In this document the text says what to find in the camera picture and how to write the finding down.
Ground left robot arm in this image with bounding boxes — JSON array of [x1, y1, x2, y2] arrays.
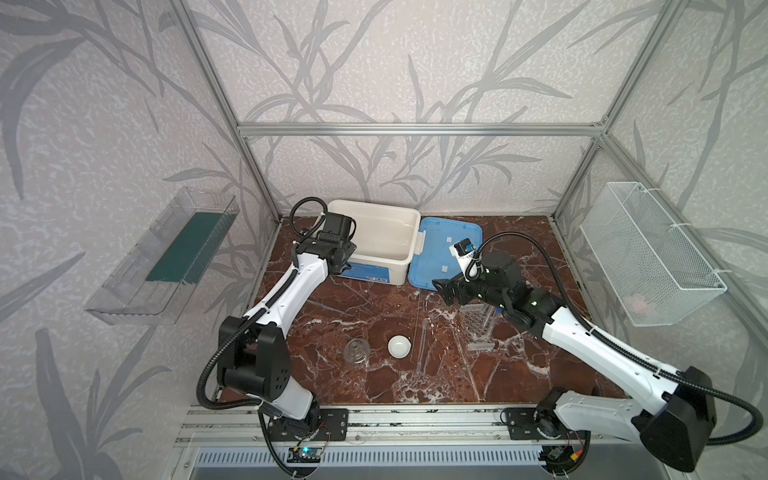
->
[[196, 213, 357, 423]]

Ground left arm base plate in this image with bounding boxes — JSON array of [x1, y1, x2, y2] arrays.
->
[[267, 408, 349, 442]]

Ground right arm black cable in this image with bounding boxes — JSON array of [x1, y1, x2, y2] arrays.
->
[[470, 230, 764, 446]]

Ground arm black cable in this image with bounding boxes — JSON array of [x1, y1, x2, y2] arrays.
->
[[470, 230, 764, 446], [196, 196, 331, 412]]

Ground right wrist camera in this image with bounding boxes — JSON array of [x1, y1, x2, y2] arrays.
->
[[450, 238, 480, 281]]

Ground glass stirring rod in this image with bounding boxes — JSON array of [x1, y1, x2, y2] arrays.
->
[[410, 299, 421, 369]]

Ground clear plastic test tube rack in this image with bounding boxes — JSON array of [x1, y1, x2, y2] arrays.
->
[[459, 304, 496, 352]]

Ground blue plastic bin lid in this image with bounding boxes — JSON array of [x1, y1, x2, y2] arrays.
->
[[408, 217, 483, 291]]

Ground clear acrylic wall shelf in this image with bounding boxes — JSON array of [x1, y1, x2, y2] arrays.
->
[[85, 187, 240, 326]]

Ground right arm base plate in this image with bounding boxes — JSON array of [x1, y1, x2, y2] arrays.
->
[[500, 407, 569, 441]]

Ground white plastic storage bin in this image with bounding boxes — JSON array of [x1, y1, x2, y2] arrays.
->
[[328, 199, 421, 286]]

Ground pink object in basket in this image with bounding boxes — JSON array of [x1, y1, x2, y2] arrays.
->
[[622, 294, 656, 316]]

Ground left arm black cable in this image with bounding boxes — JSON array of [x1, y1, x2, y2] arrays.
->
[[196, 196, 331, 412]]

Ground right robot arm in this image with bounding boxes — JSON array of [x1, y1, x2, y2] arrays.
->
[[433, 241, 716, 472]]

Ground aluminium frame rail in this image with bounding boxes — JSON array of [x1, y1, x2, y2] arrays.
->
[[237, 122, 602, 138]]

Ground white ceramic dish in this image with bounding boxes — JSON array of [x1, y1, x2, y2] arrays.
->
[[387, 335, 412, 359]]

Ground white wire mesh basket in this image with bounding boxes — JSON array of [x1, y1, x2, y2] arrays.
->
[[580, 182, 727, 327]]

